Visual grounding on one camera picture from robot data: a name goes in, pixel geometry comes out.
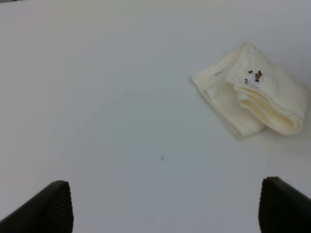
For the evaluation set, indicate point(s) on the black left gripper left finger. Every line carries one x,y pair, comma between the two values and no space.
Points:
49,211

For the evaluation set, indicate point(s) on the white towel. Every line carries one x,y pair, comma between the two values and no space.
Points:
249,92

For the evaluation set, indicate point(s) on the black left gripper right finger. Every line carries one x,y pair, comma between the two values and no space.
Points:
282,208

